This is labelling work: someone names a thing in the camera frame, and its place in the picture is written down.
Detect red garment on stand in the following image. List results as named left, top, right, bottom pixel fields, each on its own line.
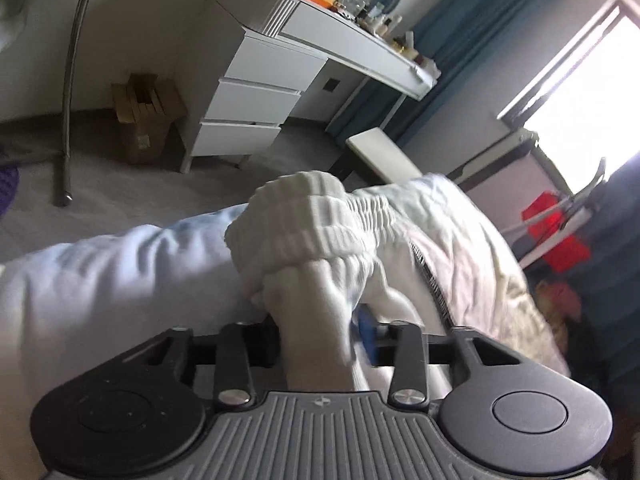
left=518, top=192, right=592, bottom=273

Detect white seat black stool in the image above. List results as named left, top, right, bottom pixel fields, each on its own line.
left=329, top=128, right=422, bottom=186

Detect cardboard box on floor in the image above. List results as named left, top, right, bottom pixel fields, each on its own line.
left=111, top=74, right=186, bottom=165

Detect metal clothes rack pole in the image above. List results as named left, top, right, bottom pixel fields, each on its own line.
left=54, top=0, right=90, bottom=207

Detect white panel heater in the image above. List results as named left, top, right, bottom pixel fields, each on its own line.
left=447, top=128, right=572, bottom=231

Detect cosmetic bottles on table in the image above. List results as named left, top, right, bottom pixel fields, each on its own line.
left=333, top=0, right=439, bottom=78

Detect white dressing table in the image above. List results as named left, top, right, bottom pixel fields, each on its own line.
left=175, top=0, right=436, bottom=174

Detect left teal curtain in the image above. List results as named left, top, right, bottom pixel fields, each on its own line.
left=324, top=0, right=591, bottom=149

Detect cream white zip jacket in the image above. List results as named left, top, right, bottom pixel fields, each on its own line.
left=1, top=171, right=567, bottom=479

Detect garment steamer stand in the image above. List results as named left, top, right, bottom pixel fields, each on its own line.
left=500, top=157, right=606, bottom=270

